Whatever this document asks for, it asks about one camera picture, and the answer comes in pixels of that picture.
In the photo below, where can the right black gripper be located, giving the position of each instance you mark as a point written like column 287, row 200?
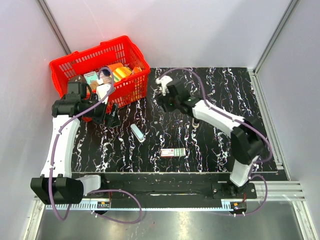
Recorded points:
column 163, row 100

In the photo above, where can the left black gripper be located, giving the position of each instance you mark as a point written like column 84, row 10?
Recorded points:
column 110, row 120

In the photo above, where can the light blue small stapler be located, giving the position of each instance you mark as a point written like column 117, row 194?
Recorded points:
column 137, row 133

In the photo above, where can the white black large stapler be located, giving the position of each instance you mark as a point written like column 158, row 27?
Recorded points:
column 195, row 123

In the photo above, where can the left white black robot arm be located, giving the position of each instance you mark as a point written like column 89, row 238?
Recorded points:
column 55, row 183

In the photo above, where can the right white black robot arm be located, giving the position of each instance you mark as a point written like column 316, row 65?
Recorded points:
column 245, row 144

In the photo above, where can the brown cardboard package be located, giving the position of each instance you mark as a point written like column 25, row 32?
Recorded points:
column 96, row 83

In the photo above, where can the yellow green striped sponge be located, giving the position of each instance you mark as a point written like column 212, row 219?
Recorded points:
column 121, row 72

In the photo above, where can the teal small box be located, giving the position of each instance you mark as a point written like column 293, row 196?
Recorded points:
column 90, row 77

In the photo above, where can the orange cylinder blue cap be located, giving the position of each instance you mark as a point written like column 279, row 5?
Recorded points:
column 112, row 67

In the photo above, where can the orange small packet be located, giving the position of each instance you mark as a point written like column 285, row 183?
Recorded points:
column 136, row 70

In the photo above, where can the brown round bun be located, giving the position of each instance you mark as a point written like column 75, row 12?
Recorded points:
column 77, row 79

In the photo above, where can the red staple box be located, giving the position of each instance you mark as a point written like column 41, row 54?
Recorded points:
column 172, row 152

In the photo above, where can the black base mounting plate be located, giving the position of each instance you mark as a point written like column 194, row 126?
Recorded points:
column 173, row 190

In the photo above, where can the red plastic shopping basket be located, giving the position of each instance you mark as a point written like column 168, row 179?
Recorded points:
column 118, row 50

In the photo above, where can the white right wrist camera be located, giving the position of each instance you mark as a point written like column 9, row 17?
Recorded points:
column 162, row 82

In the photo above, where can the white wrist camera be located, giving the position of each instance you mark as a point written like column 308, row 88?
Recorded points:
column 102, row 90
column 162, row 82

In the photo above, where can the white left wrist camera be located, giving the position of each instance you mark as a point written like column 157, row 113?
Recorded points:
column 102, row 90

